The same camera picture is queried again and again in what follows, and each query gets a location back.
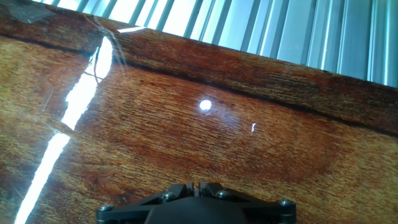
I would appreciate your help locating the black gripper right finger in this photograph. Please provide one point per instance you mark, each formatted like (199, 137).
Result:
(267, 213)

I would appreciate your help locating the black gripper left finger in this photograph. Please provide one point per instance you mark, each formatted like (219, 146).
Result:
(124, 213)

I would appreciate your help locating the large glossy wooden board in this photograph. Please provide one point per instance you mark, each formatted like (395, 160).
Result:
(217, 146)

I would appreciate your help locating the clear tape piece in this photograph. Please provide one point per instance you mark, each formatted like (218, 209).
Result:
(29, 12)

